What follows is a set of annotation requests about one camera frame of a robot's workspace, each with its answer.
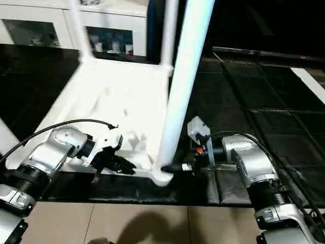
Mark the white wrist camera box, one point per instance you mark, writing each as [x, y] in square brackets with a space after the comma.
[106, 142]
[198, 129]

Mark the white plastic table top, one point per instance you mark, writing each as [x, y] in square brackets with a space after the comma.
[117, 96]

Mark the glossy black long bar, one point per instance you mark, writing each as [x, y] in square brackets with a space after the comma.
[269, 53]

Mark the white cabinet with glass doors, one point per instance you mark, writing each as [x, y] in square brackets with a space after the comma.
[101, 23]

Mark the black work mat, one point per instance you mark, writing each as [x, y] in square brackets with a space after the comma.
[264, 101]

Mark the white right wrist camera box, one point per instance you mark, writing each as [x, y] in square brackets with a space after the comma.
[198, 129]

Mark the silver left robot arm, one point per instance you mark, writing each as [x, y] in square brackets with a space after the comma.
[56, 147]

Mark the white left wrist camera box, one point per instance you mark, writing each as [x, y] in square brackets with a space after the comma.
[106, 142]

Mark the crumpled silver black object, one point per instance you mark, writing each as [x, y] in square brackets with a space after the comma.
[90, 1]

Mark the black cabinet with orange label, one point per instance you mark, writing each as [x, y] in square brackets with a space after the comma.
[254, 25]

